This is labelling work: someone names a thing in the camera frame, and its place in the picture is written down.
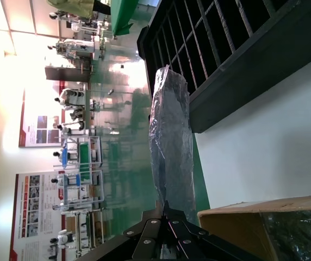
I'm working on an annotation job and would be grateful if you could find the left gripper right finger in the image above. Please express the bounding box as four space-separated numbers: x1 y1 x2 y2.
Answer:
159 200 257 261

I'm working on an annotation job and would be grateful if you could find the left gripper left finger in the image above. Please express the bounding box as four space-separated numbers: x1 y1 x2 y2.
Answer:
75 206 170 261

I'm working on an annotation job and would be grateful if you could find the grey antistatic bag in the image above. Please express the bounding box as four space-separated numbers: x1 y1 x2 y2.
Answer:
147 64 198 226

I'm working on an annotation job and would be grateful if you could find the brown cardboard box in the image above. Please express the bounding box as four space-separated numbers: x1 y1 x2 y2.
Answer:
197 194 311 261

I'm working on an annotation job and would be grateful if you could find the bagged graphics cards pile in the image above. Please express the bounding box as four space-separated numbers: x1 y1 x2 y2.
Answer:
261 209 311 261

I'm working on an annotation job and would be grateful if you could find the black slotted plastic container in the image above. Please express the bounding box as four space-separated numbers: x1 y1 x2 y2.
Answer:
136 0 311 134

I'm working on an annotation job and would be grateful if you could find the wooden shelf rack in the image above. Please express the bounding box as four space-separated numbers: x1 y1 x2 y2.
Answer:
63 209 106 252

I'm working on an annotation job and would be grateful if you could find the white humanoid robot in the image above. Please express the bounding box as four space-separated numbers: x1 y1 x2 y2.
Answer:
48 229 77 248
54 87 85 110

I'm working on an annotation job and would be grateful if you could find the workbench with green bin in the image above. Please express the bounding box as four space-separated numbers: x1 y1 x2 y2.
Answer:
63 135 102 168

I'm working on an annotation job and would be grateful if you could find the dark brown cabinet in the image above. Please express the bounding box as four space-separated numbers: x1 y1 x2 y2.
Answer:
45 66 91 83

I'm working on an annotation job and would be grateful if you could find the white workstation machine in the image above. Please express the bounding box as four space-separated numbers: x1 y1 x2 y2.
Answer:
56 36 109 60

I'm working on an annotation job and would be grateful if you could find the yellow-green bag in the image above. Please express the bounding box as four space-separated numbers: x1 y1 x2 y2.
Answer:
46 0 95 17

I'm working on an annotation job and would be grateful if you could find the white frame workbench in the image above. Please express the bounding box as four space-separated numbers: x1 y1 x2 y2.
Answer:
60 170 105 209

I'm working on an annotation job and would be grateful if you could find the wall poster with orange header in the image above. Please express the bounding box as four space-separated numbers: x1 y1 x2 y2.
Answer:
8 171 64 261

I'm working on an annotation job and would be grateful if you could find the wall poster with blue photos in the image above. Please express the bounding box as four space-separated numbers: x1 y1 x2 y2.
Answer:
18 88 64 148

